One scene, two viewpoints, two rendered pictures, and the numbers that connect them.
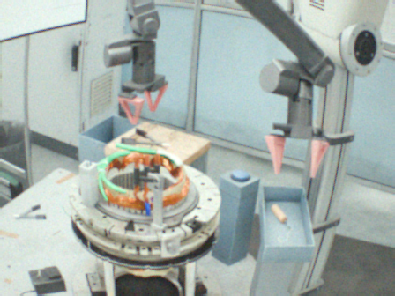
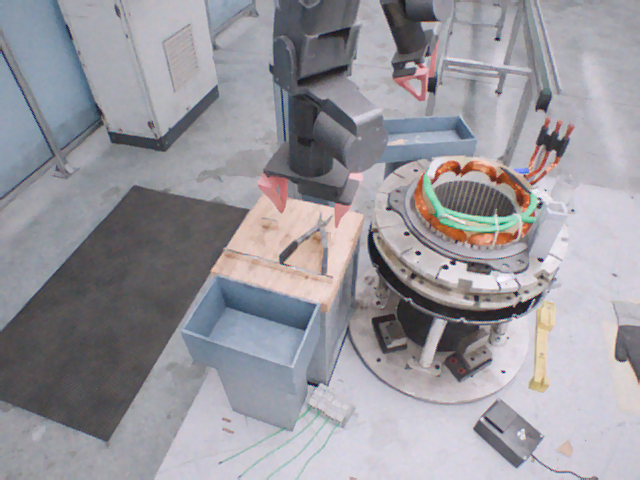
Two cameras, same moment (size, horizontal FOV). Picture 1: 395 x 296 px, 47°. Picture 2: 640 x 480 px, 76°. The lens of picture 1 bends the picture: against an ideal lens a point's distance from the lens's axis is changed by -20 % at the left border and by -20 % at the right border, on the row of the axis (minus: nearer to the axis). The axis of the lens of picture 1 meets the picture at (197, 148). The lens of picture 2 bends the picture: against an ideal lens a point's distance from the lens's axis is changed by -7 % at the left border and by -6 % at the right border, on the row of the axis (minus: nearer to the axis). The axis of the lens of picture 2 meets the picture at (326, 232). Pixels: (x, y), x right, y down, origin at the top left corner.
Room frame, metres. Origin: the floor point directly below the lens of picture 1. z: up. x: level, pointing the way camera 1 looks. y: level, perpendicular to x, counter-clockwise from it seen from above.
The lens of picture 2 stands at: (1.28, 0.59, 1.57)
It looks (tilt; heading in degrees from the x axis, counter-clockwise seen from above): 45 degrees down; 261
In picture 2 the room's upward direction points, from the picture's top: straight up
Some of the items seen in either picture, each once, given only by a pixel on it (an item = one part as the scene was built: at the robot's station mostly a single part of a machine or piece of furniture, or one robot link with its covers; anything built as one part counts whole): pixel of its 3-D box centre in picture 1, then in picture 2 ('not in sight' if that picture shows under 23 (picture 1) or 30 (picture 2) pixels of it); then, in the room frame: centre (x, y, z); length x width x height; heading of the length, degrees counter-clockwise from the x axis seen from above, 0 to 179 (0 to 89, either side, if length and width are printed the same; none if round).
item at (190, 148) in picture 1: (157, 147); (292, 246); (1.26, 0.10, 1.05); 0.20 x 0.19 x 0.02; 63
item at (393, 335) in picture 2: not in sight; (392, 332); (1.08, 0.15, 0.83); 0.05 x 0.04 x 0.02; 95
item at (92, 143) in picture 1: (110, 175); (262, 366); (1.33, 0.24, 0.92); 0.17 x 0.11 x 0.28; 153
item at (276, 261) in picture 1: (275, 263); (407, 180); (0.96, -0.20, 0.92); 0.25 x 0.11 x 0.28; 179
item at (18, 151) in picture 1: (5, 161); not in sight; (2.30, 1.08, 0.39); 0.39 x 0.39 x 0.35
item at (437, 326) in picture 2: not in sight; (434, 336); (1.03, 0.22, 0.91); 0.02 x 0.02 x 0.21
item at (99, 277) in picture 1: (96, 277); (476, 348); (0.93, 0.22, 0.85); 0.06 x 0.04 x 0.05; 19
